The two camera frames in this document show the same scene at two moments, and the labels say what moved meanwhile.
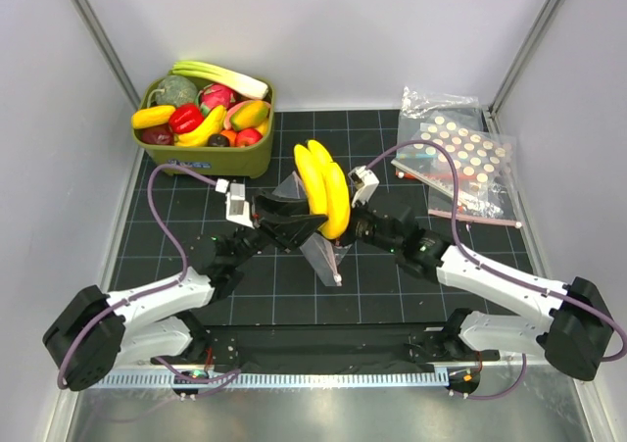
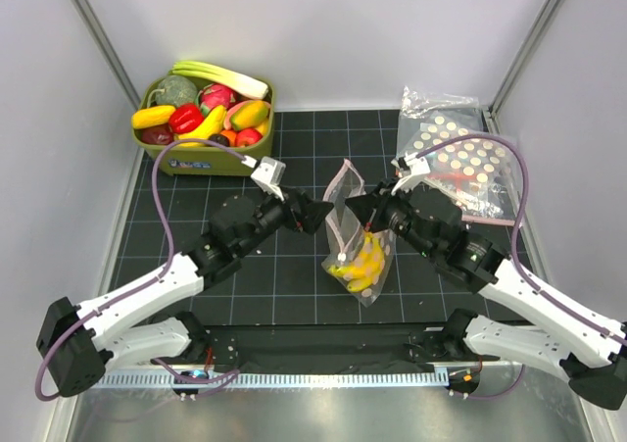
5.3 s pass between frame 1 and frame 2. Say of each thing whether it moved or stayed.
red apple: stayed
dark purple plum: stayed
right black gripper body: moved
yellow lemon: stayed
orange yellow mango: stayed
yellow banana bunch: moved
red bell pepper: stayed
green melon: stayed
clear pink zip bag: moved
